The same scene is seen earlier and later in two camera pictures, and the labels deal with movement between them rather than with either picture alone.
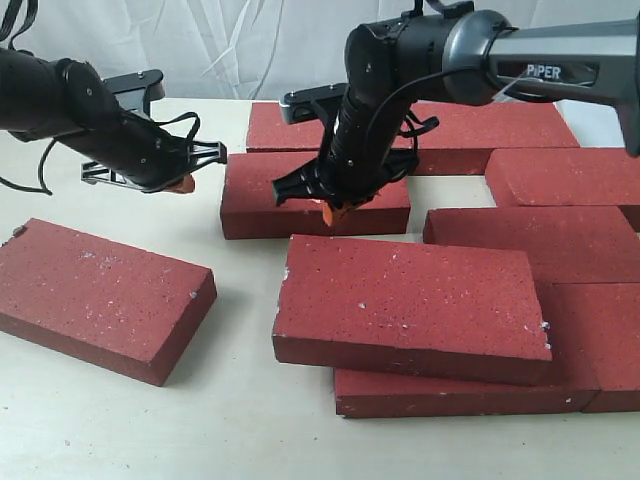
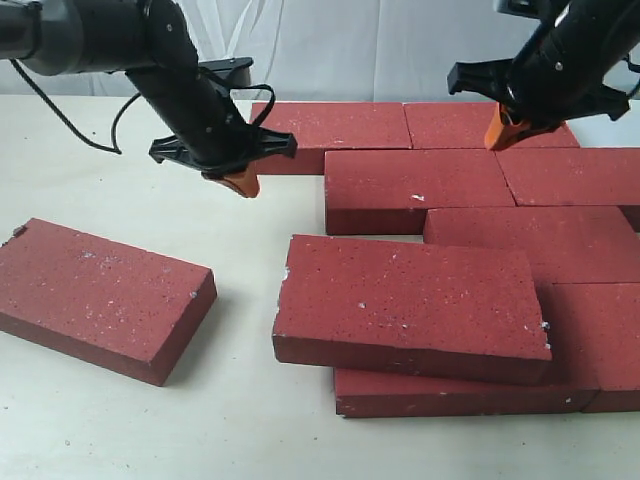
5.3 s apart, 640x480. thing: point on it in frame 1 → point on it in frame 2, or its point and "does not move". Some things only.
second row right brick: [564, 176] does not move
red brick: [365, 394] does not move
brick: [124, 308] does not move
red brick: [248, 208] → [388, 192]
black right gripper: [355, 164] → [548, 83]
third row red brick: [564, 244] does not move
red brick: [457, 145] does not move
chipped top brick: [451, 310] does not move
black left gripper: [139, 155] → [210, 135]
